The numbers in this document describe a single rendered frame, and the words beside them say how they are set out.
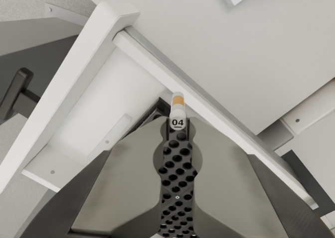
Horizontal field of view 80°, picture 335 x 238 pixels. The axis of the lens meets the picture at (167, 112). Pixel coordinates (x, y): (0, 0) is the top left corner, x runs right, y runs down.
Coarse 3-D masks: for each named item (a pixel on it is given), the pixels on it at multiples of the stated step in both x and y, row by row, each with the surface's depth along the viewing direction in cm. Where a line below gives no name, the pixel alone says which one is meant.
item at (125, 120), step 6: (126, 114) 30; (120, 120) 29; (126, 120) 29; (114, 126) 30; (120, 126) 30; (126, 126) 30; (108, 132) 31; (114, 132) 30; (120, 132) 30; (108, 138) 31; (114, 138) 31; (102, 144) 32; (108, 144) 32; (96, 150) 32; (102, 150) 32; (90, 156) 33; (96, 156) 33
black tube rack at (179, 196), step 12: (156, 108) 26; (168, 108) 26; (144, 120) 27; (180, 132) 24; (168, 144) 25; (180, 144) 24; (168, 156) 25; (180, 156) 30; (168, 168) 26; (180, 168) 31; (192, 168) 26; (168, 180) 27; (180, 180) 27; (192, 180) 27; (168, 192) 28; (180, 192) 28; (192, 192) 29; (168, 204) 30; (180, 204) 30; (168, 216) 31; (180, 216) 31; (168, 228) 32; (180, 228) 32; (192, 228) 33
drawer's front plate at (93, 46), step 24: (96, 24) 16; (120, 24) 18; (72, 48) 17; (96, 48) 17; (72, 72) 18; (96, 72) 27; (48, 96) 19; (72, 96) 23; (48, 120) 21; (24, 144) 22; (0, 168) 24; (0, 192) 26
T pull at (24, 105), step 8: (16, 72) 20; (24, 72) 20; (32, 72) 21; (16, 80) 20; (24, 80) 20; (8, 88) 21; (16, 88) 21; (24, 88) 21; (8, 96) 21; (16, 96) 21; (24, 96) 21; (32, 96) 22; (0, 104) 22; (8, 104) 22; (16, 104) 22; (24, 104) 22; (32, 104) 22; (0, 112) 22; (8, 112) 22; (24, 112) 22
